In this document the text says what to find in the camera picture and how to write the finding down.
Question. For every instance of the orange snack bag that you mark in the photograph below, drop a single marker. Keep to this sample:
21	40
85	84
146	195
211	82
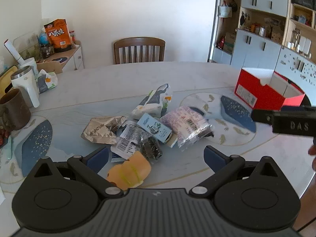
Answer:
58	35

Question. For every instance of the clear display box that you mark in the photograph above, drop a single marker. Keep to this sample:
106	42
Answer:
26	45

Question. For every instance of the white patterned desktop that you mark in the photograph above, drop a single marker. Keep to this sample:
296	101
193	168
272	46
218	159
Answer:
172	79

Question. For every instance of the pale hanging tote bag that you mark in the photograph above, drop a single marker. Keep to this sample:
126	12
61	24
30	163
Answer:
224	11

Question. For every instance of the brown cardboard box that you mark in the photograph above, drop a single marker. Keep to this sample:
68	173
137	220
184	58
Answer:
230	43

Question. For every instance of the small globe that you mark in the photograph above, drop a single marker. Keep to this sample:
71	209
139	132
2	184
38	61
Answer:
44	38

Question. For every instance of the white lint roller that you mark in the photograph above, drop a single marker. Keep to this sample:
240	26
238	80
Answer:
12	50

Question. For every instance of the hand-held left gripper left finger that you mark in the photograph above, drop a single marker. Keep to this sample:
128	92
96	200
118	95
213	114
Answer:
97	157

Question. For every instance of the yellow box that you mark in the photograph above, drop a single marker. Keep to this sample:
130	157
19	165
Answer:
6	79

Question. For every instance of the person's right hand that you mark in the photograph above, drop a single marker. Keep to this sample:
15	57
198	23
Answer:
313	153

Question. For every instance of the silver snack packet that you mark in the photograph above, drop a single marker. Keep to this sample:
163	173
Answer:
101	129

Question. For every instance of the purple clear packet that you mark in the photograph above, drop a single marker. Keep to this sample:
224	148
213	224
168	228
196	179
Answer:
187	123

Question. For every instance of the red cardboard box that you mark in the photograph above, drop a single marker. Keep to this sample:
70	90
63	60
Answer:
256	91

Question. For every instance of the light blue carton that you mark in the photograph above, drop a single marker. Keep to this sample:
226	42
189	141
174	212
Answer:
154	127

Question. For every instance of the black hanging ornament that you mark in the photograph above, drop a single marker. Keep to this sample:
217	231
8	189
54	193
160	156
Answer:
243	18

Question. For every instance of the bag of red snacks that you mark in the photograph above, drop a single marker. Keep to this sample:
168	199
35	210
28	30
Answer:
3	135

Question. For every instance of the dark jar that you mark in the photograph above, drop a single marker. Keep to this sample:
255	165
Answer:
47	51

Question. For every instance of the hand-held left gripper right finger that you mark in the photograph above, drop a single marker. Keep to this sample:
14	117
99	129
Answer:
214	158

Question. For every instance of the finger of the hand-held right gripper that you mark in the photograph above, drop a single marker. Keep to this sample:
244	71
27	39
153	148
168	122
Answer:
261	116

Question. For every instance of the small red bag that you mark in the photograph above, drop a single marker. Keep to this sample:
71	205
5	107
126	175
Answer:
221	42

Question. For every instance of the soft tissue pack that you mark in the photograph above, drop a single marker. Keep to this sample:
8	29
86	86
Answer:
48	82

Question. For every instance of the dark hanging bag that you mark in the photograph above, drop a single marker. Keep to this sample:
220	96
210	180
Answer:
233	5

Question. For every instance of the pale green plastic utensil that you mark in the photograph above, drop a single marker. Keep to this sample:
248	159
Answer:
9	148

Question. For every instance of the clear bag with black contents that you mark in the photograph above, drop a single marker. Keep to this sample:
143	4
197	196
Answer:
148	146

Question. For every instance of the red-capped spice jars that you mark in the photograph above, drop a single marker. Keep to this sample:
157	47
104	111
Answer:
72	37

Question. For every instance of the grey wall cabinet unit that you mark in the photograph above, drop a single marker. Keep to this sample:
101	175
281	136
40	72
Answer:
251	51

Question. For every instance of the brown mug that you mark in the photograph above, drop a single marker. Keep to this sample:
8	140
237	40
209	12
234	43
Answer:
14	111

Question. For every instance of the white steel-lined jug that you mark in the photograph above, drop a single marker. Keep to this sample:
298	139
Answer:
26	86

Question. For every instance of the brown wooden chair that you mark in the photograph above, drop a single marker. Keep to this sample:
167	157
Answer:
138	42

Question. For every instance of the white side cabinet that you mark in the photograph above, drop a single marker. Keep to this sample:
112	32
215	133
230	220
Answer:
77	59

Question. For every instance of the round blue mat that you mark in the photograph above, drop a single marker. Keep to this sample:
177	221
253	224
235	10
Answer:
59	59

